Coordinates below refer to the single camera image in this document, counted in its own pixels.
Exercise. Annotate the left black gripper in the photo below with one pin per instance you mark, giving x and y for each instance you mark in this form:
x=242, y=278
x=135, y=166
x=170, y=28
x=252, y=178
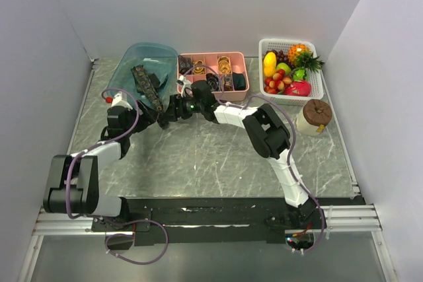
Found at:
x=149, y=117

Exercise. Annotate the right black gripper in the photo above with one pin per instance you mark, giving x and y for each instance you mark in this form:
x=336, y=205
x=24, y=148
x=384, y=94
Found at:
x=176, y=102

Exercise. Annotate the dark patterned necktie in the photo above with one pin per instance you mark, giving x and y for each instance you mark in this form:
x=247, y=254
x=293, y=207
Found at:
x=146, y=84

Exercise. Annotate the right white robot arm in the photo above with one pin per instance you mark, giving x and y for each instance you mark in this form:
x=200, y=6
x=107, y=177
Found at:
x=269, y=137

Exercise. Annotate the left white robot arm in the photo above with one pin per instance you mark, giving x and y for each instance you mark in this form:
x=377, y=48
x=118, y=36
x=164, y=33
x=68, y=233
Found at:
x=73, y=180

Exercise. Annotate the dark brown rolled tie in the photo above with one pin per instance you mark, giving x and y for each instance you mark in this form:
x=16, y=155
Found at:
x=184, y=64

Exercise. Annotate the gold rolled tie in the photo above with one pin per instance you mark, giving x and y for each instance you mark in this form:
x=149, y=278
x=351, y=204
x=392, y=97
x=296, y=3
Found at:
x=199, y=68

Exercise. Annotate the dark purple rolled tie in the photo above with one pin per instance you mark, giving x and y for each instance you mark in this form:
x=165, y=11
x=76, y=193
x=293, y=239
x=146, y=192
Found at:
x=213, y=82

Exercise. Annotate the teal transparent plastic bin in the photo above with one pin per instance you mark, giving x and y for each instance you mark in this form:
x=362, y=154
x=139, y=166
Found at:
x=156, y=58

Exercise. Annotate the orange blue rolled tie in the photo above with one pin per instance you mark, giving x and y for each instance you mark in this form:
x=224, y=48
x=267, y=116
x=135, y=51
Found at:
x=227, y=82

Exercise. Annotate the pink compartment organizer box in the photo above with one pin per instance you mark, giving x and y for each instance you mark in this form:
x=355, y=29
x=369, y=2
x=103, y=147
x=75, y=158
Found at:
x=238, y=65

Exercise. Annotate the yellow patterned rolled tie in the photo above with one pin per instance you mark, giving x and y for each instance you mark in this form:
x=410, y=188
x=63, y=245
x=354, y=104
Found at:
x=224, y=64

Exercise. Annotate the black rolled tie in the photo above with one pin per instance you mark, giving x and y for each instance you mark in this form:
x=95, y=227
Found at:
x=239, y=81

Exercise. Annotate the red cherry bunch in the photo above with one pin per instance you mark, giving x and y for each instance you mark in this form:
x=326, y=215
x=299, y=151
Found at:
x=278, y=82

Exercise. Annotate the yellow mango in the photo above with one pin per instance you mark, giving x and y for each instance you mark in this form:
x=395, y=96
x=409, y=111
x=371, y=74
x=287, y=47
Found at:
x=269, y=64

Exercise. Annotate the dark purple grapes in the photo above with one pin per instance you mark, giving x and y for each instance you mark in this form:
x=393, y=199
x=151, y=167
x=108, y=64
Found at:
x=281, y=57

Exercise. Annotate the green apple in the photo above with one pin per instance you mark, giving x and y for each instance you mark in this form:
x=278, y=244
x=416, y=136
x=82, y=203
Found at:
x=285, y=67

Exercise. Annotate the pink dragon fruit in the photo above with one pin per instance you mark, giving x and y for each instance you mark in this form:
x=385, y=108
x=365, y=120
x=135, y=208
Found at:
x=298, y=88

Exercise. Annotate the green leafy vegetable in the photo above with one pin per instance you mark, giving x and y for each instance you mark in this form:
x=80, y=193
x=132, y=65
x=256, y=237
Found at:
x=300, y=74

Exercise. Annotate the orange pineapple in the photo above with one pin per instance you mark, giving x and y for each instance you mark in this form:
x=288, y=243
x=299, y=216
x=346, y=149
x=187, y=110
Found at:
x=301, y=56

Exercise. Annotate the brown lidded white jar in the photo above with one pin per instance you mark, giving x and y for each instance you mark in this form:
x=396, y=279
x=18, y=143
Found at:
x=313, y=117

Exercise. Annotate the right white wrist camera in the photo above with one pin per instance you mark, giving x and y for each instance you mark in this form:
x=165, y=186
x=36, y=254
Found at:
x=184, y=86

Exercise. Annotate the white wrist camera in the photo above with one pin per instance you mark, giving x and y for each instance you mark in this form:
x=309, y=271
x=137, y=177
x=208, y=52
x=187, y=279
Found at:
x=184, y=86
x=119, y=99

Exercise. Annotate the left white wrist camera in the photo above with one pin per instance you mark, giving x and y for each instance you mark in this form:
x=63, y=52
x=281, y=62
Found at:
x=119, y=99

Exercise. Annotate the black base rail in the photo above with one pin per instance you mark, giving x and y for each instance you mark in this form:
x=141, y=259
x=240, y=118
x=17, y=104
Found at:
x=203, y=220

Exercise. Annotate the aluminium frame rail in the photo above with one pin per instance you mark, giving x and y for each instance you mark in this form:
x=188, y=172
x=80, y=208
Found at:
x=358, y=218

